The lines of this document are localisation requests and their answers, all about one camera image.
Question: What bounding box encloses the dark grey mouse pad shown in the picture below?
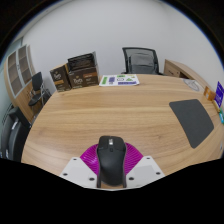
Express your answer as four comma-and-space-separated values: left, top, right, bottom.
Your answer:
168, 98, 215, 150

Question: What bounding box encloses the round grey disc in bag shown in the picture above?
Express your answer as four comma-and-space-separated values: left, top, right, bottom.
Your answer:
182, 78, 201, 92

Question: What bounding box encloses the purple package card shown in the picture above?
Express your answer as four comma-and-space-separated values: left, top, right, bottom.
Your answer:
214, 80, 224, 108

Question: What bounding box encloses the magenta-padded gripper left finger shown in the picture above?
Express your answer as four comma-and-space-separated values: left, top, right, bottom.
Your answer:
59, 143, 100, 189

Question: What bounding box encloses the black visitor chair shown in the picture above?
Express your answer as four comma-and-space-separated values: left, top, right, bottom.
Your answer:
27, 71, 52, 111

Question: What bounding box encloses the black leather office chair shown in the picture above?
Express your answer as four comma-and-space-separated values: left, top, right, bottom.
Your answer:
0, 106, 33, 163

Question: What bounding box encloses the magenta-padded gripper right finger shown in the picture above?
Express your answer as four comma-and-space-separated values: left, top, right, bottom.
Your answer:
125, 142, 166, 189

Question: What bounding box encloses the small orange box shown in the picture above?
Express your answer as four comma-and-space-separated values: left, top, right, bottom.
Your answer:
203, 85, 217, 102

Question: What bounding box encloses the wooden side desk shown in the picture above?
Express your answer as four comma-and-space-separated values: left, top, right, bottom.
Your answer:
163, 58, 208, 88

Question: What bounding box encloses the white printed leaflet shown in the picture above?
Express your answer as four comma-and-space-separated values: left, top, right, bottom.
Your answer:
98, 73, 140, 88

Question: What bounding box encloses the black mesh office chair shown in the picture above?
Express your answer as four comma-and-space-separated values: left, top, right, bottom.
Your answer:
121, 46, 164, 76

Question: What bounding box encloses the grey backpack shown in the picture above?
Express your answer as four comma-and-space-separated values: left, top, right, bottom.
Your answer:
128, 53, 156, 75

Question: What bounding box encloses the wooden shelf unit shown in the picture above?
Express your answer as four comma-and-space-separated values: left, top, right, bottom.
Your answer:
3, 44, 38, 123

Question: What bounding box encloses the black computer mouse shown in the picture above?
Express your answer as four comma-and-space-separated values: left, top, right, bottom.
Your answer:
95, 135, 128, 189

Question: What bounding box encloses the large brown open box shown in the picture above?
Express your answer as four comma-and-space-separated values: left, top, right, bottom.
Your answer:
66, 51, 100, 90

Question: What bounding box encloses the beige flat box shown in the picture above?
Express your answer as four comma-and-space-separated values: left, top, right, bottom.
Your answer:
211, 99, 222, 113

